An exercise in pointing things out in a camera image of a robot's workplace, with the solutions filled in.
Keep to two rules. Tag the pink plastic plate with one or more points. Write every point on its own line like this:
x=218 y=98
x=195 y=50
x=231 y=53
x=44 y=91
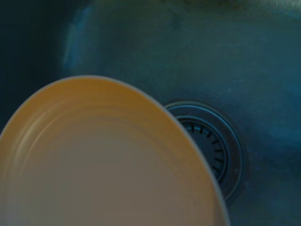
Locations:
x=94 y=164

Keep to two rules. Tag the stainless steel sink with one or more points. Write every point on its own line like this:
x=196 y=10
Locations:
x=188 y=58

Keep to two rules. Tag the sink drain strainer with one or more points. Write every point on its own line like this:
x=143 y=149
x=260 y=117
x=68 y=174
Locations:
x=227 y=146

